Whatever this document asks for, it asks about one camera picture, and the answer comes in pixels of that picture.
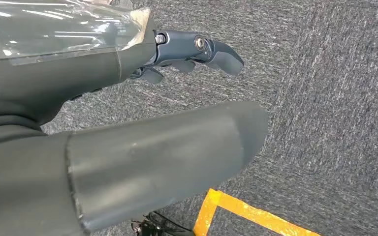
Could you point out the yellow floor tape square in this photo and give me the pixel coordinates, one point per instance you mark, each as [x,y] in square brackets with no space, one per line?
[241,208]

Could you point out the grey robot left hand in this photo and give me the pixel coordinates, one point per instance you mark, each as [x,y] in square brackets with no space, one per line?
[62,81]

